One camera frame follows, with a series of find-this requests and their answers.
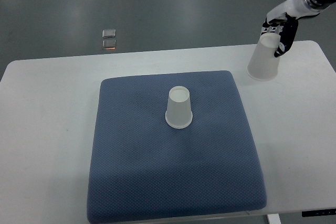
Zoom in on white paper cup on cushion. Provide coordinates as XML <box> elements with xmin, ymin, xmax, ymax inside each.
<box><xmin>165</xmin><ymin>86</ymin><xmax>193</xmax><ymax>129</ymax></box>

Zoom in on white table leg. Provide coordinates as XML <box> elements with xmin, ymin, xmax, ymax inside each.
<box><xmin>267</xmin><ymin>214</ymin><xmax>281</xmax><ymax>224</ymax></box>

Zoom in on white paper cup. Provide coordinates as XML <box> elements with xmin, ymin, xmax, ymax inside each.
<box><xmin>246</xmin><ymin>33</ymin><xmax>280</xmax><ymax>81</ymax></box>
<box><xmin>165</xmin><ymin>86</ymin><xmax>193</xmax><ymax>129</ymax></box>

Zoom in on black table control panel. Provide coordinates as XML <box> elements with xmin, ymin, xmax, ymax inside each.
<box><xmin>301</xmin><ymin>208</ymin><xmax>336</xmax><ymax>218</ymax></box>

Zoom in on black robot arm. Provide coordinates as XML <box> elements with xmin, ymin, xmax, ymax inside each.
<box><xmin>260</xmin><ymin>0</ymin><xmax>335</xmax><ymax>58</ymax></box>

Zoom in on blue fabric cushion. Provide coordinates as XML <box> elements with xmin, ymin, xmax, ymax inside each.
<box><xmin>87</xmin><ymin>70</ymin><xmax>267</xmax><ymax>223</ymax></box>

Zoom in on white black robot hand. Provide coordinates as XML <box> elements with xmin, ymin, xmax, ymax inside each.
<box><xmin>260</xmin><ymin>0</ymin><xmax>320</xmax><ymax>58</ymax></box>

